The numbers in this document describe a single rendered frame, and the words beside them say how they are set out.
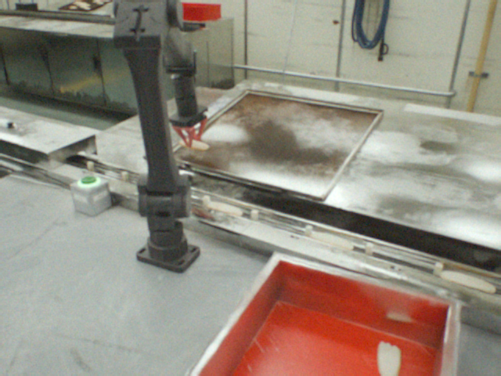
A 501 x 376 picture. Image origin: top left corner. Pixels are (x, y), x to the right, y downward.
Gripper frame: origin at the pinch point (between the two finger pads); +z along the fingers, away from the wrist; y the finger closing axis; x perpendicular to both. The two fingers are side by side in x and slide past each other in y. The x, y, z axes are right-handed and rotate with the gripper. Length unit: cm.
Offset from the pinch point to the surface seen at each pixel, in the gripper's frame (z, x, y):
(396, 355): 5, 70, 37
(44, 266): 4, -1, 52
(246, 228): 4.7, 30.7, 20.6
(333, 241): 6, 49, 15
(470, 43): 77, 21, -349
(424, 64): 99, -14, -344
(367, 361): 5, 66, 40
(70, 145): 0.3, -33.7, 16.7
